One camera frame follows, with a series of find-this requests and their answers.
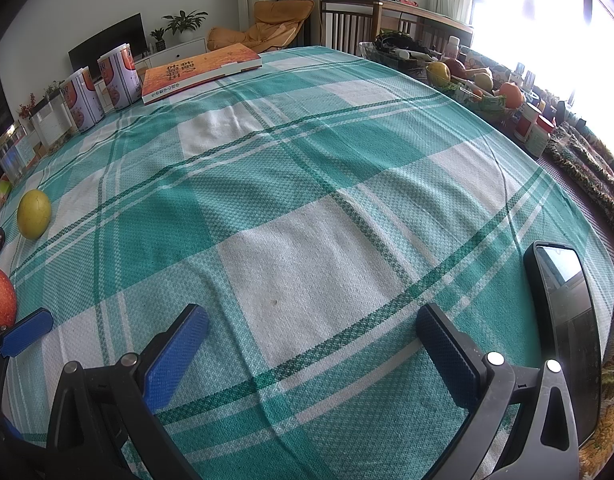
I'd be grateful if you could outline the teal checked tablecloth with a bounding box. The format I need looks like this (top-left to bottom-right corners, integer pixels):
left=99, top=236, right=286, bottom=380
left=0, top=46, right=614, bottom=480

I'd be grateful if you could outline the orange book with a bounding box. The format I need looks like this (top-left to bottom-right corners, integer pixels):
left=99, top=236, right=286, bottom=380
left=141, top=43, right=263, bottom=106

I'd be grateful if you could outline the orange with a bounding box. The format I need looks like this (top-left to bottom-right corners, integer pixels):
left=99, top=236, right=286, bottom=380
left=498, top=81, right=524, bottom=109

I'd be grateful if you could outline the window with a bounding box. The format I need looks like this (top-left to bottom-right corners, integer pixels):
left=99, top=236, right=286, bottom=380
left=474, top=0, right=614, bottom=126

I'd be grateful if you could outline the red label tin can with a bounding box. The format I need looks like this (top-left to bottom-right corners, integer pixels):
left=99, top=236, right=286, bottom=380
left=97, top=45, right=140, bottom=112
left=60, top=67, right=105, bottom=133

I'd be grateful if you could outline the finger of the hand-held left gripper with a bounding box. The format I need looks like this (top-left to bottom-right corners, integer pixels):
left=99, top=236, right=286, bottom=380
left=0, top=308, right=54, bottom=413

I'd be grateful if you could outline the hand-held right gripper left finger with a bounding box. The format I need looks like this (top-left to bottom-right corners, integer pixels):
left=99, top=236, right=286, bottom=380
left=46, top=303, right=209, bottom=480

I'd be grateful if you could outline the black television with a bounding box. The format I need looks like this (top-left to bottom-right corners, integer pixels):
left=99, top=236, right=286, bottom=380
left=68, top=13, right=148, bottom=73

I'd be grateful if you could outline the patterned woven cloth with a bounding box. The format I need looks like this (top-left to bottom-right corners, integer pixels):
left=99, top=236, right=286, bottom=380
left=542, top=125, right=614, bottom=236

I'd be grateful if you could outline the black smartphone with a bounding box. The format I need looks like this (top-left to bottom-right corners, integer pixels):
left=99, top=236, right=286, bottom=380
left=523, top=241, right=602, bottom=448

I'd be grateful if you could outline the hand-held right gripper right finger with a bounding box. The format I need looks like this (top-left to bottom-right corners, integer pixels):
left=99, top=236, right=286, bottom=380
left=416, top=302, right=580, bottom=480

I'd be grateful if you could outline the jar with black lid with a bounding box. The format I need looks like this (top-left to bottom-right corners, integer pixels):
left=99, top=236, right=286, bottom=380
left=30, top=94, right=75, bottom=153

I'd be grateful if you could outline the yellow-green plum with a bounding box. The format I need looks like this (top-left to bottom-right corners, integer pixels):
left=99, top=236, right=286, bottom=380
left=16, top=189, right=53, bottom=240

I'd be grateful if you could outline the yellow lemon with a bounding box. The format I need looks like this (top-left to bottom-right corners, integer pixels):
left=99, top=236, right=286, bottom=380
left=426, top=60, right=452, bottom=86

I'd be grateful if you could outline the black wire basket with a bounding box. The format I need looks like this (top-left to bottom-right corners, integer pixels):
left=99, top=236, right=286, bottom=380
left=359, top=30, right=438, bottom=78

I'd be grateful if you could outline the white tv cabinet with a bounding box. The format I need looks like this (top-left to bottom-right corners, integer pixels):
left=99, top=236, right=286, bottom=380
left=137, top=37, right=208, bottom=68

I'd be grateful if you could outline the glass jar with gold lid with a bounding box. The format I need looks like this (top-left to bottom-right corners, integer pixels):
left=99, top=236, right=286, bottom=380
left=0, top=120, right=38, bottom=183

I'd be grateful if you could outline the green potted plant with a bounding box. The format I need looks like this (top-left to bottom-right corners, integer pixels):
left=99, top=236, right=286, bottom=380
left=162, top=10, right=209, bottom=43

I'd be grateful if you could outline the orange beanbag chair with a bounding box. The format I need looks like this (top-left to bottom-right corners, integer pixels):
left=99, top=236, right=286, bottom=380
left=205, top=0, right=315, bottom=53

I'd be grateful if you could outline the wooden chair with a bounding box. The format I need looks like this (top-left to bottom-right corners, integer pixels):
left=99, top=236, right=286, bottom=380
left=319, top=0, right=475, bottom=58

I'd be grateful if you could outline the white plastic bottle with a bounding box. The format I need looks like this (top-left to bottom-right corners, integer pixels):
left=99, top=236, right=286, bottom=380
left=514, top=102, right=555, bottom=158

